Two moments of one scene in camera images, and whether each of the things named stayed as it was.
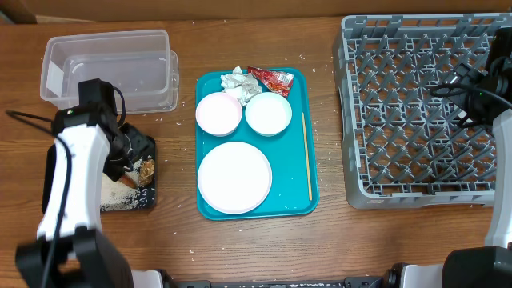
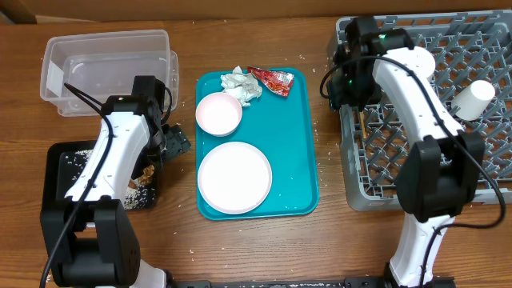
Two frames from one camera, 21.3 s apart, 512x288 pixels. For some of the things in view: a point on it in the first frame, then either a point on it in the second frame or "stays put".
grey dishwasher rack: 405,147 stays put
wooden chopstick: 308,162 → 362,124
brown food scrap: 146,171 stays put
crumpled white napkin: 244,86 stays put
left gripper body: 122,155 → 170,144
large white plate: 234,178 stays put
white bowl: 268,114 → 423,63
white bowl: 218,114 stays put
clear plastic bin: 139,63 stays put
